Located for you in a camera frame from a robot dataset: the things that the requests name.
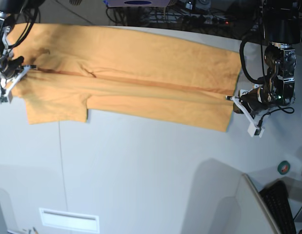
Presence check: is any green tape roll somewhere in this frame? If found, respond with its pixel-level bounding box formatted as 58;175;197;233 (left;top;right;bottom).
277;160;291;175

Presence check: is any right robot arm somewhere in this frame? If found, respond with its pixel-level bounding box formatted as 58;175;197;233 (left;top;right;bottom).
0;0;44;78

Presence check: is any black keyboard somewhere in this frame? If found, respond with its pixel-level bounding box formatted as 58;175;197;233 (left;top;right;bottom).
260;180;297;234

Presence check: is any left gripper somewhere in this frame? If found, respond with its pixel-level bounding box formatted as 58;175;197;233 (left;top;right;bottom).
225;43;296;137

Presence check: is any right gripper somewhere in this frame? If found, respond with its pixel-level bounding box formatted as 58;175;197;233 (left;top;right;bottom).
0;54;37;104

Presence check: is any white label plate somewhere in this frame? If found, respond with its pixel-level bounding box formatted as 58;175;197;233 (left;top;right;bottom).
39;208;100;234

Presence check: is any yellow t-shirt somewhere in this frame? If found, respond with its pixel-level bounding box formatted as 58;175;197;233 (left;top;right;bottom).
12;24;241;132

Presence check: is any blue box at top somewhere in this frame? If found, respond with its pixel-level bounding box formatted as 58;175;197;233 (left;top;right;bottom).
103;0;177;7

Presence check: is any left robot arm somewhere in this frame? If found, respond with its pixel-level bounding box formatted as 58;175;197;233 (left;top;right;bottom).
0;0;302;136

